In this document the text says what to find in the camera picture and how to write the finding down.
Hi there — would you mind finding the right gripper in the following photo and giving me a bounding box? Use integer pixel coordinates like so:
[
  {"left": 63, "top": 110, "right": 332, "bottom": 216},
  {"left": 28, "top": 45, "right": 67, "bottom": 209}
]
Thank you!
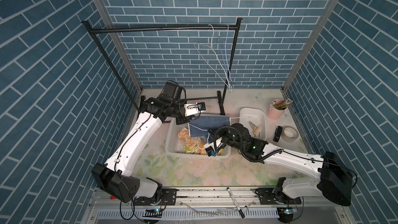
[{"left": 207, "top": 125, "right": 245, "bottom": 153}]

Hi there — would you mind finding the blue bear towel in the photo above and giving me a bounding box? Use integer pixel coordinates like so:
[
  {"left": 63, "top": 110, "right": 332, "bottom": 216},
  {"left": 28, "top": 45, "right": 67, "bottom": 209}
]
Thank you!
[{"left": 189, "top": 115, "right": 231, "bottom": 143}]

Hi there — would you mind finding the orange bunny towel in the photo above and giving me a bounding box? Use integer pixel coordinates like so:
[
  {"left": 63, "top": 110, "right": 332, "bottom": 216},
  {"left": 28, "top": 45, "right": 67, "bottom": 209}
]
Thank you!
[{"left": 178, "top": 128, "right": 206, "bottom": 155}]

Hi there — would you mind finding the white wire hanger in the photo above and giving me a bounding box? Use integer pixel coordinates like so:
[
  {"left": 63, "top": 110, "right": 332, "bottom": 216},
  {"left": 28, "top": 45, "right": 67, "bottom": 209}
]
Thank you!
[
  {"left": 192, "top": 24, "right": 230, "bottom": 86},
  {"left": 201, "top": 114, "right": 239, "bottom": 124}
]

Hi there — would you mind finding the light blue wire hanger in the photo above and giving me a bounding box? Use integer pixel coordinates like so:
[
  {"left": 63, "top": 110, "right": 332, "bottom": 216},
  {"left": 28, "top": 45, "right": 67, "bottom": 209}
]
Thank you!
[{"left": 218, "top": 26, "right": 233, "bottom": 92}]

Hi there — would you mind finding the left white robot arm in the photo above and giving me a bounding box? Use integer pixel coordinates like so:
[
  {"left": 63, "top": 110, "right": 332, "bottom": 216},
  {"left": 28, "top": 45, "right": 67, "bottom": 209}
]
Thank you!
[{"left": 92, "top": 82, "right": 205, "bottom": 203}]

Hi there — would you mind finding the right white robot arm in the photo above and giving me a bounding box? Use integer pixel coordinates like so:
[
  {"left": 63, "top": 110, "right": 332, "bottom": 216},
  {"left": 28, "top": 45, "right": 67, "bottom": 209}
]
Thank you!
[{"left": 205, "top": 123, "right": 358, "bottom": 206}]

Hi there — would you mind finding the white perforated plastic basket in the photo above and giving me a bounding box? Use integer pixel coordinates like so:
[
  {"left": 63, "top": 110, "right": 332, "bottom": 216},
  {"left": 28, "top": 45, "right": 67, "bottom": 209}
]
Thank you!
[{"left": 165, "top": 119, "right": 231, "bottom": 159}]

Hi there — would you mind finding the white rectangular tray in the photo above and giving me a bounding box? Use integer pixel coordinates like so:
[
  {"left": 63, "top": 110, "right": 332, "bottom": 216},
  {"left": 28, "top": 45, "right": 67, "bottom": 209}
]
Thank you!
[{"left": 239, "top": 107, "right": 267, "bottom": 140}]

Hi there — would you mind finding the pink metal pen bucket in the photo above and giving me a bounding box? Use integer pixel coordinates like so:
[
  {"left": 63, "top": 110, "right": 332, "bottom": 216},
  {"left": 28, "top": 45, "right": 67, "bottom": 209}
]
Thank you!
[{"left": 266, "top": 100, "right": 286, "bottom": 120}]

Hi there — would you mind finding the black object beside tape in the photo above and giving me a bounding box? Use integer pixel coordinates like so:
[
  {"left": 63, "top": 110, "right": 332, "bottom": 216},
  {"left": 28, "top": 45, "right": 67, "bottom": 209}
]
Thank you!
[{"left": 273, "top": 126, "right": 283, "bottom": 143}]

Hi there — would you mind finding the roll of tape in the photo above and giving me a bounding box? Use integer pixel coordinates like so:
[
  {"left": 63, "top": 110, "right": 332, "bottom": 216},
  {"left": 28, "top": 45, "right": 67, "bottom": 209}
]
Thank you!
[{"left": 281, "top": 126, "right": 299, "bottom": 143}]

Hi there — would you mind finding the bundle of coloured pencils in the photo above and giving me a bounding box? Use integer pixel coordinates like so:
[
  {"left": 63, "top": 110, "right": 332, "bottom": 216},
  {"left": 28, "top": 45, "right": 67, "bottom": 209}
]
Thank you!
[{"left": 273, "top": 99, "right": 293, "bottom": 110}]

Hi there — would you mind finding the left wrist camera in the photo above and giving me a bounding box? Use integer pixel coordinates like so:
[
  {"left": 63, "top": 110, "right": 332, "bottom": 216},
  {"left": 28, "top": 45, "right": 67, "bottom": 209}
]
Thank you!
[{"left": 184, "top": 102, "right": 206, "bottom": 117}]

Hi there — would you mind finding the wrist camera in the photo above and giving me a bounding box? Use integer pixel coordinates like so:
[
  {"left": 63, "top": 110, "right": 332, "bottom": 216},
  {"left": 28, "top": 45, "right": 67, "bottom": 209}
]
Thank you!
[
  {"left": 204, "top": 141, "right": 222, "bottom": 157},
  {"left": 184, "top": 102, "right": 206, "bottom": 117}
]

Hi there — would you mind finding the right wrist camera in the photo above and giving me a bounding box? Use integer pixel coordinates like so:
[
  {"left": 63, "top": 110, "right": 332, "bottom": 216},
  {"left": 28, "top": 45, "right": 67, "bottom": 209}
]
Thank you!
[{"left": 204, "top": 141, "right": 222, "bottom": 157}]

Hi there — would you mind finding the black corrugated cable hose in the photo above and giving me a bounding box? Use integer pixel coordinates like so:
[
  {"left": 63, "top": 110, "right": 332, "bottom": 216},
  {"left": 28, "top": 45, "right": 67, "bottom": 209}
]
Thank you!
[{"left": 212, "top": 125, "right": 284, "bottom": 163}]

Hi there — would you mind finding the black marker on rail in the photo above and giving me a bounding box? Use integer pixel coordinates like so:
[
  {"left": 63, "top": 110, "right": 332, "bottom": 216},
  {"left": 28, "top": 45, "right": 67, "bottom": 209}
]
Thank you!
[{"left": 227, "top": 187, "right": 245, "bottom": 218}]

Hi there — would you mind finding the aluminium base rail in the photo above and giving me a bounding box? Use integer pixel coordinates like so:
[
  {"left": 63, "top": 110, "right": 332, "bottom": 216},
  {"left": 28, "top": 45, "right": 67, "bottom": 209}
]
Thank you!
[{"left": 82, "top": 186, "right": 353, "bottom": 224}]

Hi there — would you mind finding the black clothes rack frame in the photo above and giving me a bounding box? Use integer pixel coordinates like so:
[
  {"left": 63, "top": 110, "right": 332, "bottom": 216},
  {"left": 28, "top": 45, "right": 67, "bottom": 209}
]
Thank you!
[{"left": 82, "top": 17, "right": 243, "bottom": 115}]

